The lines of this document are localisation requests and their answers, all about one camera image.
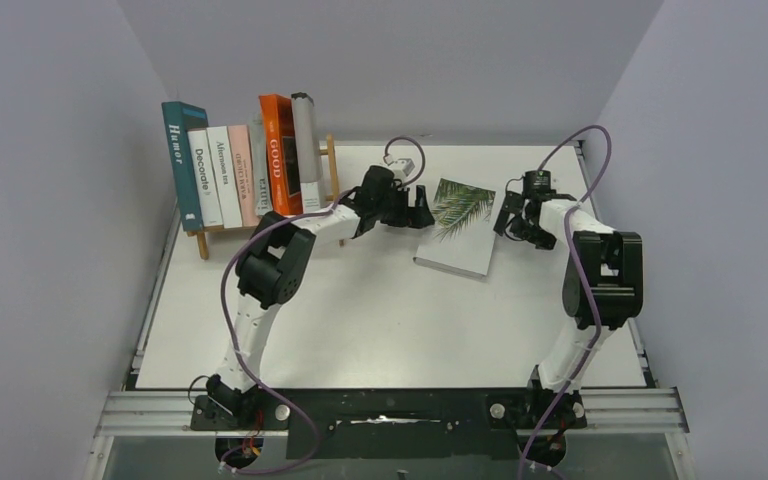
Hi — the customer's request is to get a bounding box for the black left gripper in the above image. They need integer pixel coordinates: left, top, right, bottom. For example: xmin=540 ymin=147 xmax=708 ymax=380
xmin=374 ymin=185 xmax=433 ymax=230

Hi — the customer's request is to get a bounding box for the grey book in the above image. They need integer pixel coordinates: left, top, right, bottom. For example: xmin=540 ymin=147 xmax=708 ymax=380
xmin=248 ymin=112 xmax=273 ymax=216
xmin=413 ymin=178 xmax=502 ymax=280

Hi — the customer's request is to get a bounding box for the wooden book rack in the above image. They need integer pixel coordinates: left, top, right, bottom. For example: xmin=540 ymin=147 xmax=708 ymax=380
xmin=185 ymin=133 xmax=342 ymax=260

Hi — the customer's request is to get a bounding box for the white grey file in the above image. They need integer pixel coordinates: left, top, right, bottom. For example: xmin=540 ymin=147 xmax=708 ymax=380
xmin=291 ymin=92 xmax=325 ymax=213

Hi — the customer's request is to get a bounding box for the orange book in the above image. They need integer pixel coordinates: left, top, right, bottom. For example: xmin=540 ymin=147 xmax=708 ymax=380
xmin=258 ymin=94 xmax=303 ymax=216

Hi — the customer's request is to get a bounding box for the pink book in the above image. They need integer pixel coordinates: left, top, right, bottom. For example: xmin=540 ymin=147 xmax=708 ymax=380
xmin=227 ymin=125 xmax=259 ymax=227

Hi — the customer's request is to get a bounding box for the white Afternoon tea book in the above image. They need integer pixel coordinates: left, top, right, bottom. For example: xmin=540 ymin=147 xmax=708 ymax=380
xmin=207 ymin=126 xmax=243 ymax=229

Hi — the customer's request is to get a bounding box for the white Decorate Furniture book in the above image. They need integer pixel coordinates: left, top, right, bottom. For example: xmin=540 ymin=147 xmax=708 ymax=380
xmin=188 ymin=128 xmax=224 ymax=227

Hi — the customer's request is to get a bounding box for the teal Humor book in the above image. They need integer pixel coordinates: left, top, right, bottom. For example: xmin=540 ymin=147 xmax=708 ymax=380
xmin=161 ymin=101 xmax=209 ymax=232

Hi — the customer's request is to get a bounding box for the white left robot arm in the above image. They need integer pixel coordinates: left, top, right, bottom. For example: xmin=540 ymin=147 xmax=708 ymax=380
xmin=206 ymin=165 xmax=435 ymax=418

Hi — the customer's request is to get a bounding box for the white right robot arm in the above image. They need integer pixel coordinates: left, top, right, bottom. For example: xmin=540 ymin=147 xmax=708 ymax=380
xmin=494 ymin=170 xmax=643 ymax=427

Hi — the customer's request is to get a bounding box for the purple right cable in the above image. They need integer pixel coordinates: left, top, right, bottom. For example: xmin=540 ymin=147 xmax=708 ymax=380
xmin=515 ymin=124 xmax=614 ymax=480

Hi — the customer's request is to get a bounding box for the purple cable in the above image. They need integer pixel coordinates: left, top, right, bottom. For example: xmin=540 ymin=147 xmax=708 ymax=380
xmin=515 ymin=124 xmax=614 ymax=480
xmin=218 ymin=135 xmax=427 ymax=477

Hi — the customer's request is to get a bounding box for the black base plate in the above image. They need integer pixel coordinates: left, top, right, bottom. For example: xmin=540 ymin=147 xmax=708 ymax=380
xmin=190 ymin=387 xmax=588 ymax=466

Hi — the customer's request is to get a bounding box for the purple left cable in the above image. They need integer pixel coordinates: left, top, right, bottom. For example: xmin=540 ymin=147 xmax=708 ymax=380
xmin=218 ymin=135 xmax=427 ymax=477

